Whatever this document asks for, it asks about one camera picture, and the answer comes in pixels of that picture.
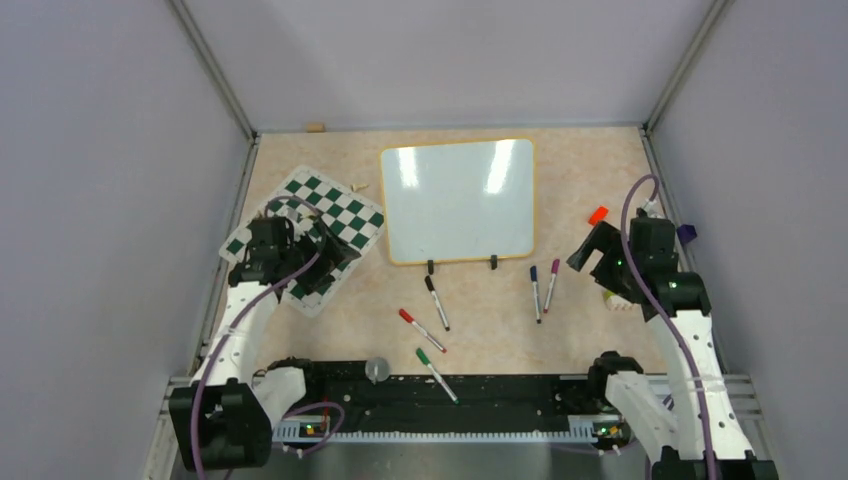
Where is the purple capped marker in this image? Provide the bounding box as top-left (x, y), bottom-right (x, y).
top-left (543, 258), bottom-right (560, 314)

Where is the green capped marker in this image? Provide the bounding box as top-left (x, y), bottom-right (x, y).
top-left (415, 348), bottom-right (459, 405)

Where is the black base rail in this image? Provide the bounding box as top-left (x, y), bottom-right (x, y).
top-left (274, 358), bottom-right (634, 444)

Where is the yellow framed whiteboard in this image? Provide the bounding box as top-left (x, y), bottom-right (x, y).
top-left (379, 138), bottom-right (537, 265)

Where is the small wooden block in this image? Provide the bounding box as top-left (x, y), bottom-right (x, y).
top-left (304, 123), bottom-right (326, 133)

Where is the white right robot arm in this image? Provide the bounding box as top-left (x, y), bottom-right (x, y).
top-left (567, 216), bottom-right (778, 479)

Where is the green white eraser block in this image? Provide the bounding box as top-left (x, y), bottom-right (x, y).
top-left (602, 290), bottom-right (637, 311)

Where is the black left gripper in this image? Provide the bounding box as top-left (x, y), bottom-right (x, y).
top-left (280, 218), bottom-right (360, 294)

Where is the blue capped marker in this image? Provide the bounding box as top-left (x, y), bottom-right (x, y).
top-left (529, 265), bottom-right (542, 324)

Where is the green white chessboard mat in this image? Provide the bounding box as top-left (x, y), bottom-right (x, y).
top-left (219, 166), bottom-right (385, 320)

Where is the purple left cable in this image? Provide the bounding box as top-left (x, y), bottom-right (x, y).
top-left (190, 195), bottom-right (346, 475)

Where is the grey round knob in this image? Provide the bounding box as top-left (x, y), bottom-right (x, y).
top-left (365, 357), bottom-right (391, 384)

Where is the purple plastic piece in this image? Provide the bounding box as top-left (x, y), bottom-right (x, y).
top-left (676, 224), bottom-right (698, 245)

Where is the black capped marker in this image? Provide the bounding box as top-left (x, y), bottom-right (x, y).
top-left (424, 275), bottom-right (451, 331)

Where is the red plastic block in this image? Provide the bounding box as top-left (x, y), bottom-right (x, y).
top-left (588, 205), bottom-right (609, 226)

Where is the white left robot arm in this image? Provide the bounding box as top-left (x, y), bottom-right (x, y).
top-left (168, 216), bottom-right (360, 478)

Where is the red capped marker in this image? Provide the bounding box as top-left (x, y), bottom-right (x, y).
top-left (398, 309), bottom-right (447, 353)

